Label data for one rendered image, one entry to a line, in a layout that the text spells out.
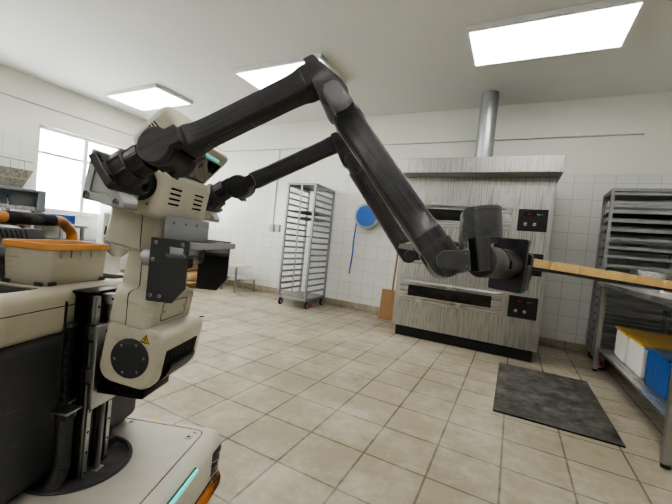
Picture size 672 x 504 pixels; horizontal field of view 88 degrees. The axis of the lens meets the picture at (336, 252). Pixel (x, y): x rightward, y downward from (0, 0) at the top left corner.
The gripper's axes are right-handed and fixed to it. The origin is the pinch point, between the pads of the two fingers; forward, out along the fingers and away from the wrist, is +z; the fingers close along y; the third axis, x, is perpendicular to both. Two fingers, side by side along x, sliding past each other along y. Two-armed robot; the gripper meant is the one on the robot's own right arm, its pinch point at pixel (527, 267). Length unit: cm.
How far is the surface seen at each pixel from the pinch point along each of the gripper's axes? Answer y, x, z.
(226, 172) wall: 104, 637, 176
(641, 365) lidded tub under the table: -61, 16, 265
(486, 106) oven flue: 184, 196, 312
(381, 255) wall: -12, 331, 310
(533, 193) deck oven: 74, 119, 291
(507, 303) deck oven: -40, 128, 289
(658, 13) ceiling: 206, 39, 267
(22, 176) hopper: 17, 324, -96
